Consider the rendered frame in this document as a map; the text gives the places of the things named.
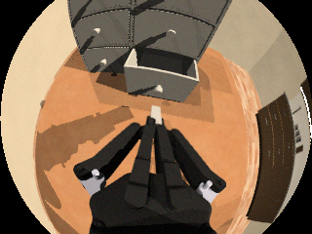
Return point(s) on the grey small chest of drawers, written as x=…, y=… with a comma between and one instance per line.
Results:
x=133, y=8

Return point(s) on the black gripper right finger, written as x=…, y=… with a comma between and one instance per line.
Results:
x=168, y=143

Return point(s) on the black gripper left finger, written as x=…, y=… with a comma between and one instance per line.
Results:
x=94, y=172

